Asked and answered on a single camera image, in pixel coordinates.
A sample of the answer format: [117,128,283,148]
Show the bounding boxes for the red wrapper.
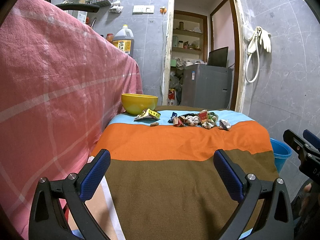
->
[198,109,208,123]

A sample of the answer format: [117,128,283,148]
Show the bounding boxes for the blue snack wrapper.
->
[168,112,177,124]

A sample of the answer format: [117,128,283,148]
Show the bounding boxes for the brown peanut shell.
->
[150,122,159,127]

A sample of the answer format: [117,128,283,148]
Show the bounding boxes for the yellow snack wrapper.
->
[135,108,161,121]

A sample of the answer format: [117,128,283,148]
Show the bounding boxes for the person's right hand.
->
[297,180,312,216]

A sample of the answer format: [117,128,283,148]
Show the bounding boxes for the blue plastic bucket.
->
[270,138,292,173]

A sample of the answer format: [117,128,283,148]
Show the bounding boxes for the white rubber gloves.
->
[247,26,271,54]

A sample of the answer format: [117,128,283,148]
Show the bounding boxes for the striped orange brown blue blanket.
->
[67,105,279,240]

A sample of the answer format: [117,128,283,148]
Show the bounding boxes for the black flat monitor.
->
[207,47,228,67]

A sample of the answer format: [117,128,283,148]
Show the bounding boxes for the pink plaid cloth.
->
[1,0,142,239]

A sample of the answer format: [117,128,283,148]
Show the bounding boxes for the yellow plastic bowl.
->
[121,94,158,115]

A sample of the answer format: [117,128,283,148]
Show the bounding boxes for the red white sack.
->
[167,88,177,106]

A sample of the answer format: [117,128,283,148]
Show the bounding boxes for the wooden shelf unit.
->
[171,10,208,62]

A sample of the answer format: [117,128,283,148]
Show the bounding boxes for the green plastic box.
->
[170,59,176,67]

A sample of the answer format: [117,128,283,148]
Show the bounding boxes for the large cooking oil jug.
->
[112,24,135,57]

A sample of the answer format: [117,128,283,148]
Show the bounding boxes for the white hose loop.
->
[245,37,261,84]

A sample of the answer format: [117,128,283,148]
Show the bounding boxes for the orange wall hook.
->
[160,7,167,14]

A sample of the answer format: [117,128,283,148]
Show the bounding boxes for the white wall switch plate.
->
[132,5,155,14]

